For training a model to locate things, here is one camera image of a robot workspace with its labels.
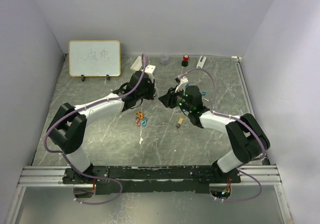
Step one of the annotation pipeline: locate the red black stamp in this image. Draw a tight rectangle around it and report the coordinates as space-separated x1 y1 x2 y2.
181 55 189 67

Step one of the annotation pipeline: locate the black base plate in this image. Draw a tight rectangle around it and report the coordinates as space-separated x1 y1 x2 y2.
62 165 242 196

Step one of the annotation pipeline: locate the aluminium rail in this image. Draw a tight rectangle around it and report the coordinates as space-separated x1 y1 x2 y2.
18 165 282 187
231 56 255 117

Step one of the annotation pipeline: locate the white whiteboard wooden frame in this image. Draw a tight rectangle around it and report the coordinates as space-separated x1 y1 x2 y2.
68 40 121 77

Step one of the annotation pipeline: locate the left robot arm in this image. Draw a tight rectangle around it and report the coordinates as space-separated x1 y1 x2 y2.
45 70 156 183

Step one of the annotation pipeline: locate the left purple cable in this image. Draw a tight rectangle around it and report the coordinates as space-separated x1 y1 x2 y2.
44 53 148 205

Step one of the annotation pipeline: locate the white rectangular device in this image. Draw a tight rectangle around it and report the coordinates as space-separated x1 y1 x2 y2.
196 56 207 69

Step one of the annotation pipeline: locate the purple cable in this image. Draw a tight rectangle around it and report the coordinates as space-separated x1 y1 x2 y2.
44 53 148 205
178 68 267 202

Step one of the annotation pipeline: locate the white red cardboard box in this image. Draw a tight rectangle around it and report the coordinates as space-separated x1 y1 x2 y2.
130 56 143 72

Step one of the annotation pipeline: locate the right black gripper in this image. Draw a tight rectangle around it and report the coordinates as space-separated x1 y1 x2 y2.
158 85 192 113

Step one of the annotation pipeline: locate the right side aluminium rail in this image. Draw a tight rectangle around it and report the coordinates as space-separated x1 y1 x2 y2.
231 56 255 117

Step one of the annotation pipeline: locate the clear plastic cup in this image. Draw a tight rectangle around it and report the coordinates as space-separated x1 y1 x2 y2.
160 53 170 66

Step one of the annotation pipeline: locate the orange carabiner clip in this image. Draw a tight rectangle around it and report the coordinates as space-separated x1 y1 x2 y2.
135 111 145 118

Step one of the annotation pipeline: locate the yellow key tag with key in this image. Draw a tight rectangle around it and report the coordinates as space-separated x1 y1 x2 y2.
175 116 185 130

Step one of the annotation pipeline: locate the red carabiner clip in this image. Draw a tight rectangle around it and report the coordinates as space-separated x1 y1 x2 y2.
135 117 141 126

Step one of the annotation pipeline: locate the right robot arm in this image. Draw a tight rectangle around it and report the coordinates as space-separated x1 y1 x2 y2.
159 86 270 183

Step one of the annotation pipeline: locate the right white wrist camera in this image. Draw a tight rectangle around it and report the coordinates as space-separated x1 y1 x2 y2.
175 75 189 93

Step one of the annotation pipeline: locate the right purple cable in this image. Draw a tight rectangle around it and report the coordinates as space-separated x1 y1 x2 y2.
178 68 267 202

